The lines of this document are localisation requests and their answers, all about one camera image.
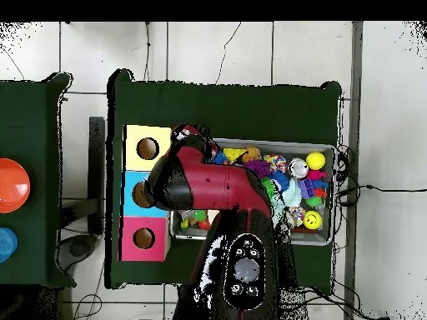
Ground blue round disc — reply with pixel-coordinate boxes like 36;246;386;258
0;226;19;263

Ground shallow clear mesh bin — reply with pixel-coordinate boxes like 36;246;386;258
172;136;337;247

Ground yellow smiley face ball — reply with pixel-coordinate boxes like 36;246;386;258
302;209;324;231

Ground dark green table cloth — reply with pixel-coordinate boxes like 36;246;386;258
0;72;76;289
106;68;344;296

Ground green spiky ball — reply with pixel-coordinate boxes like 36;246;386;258
261;177;278;203

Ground plain yellow ball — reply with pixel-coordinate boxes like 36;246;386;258
306;151;327;171

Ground wooden box with three holes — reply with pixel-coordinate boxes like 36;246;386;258
119;123;176;263

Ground purple spiky ball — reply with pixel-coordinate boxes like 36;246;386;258
248;159;274;180

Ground orange round disc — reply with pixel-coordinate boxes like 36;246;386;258
0;157;32;214

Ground black cable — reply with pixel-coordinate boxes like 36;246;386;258
336;182;427;201

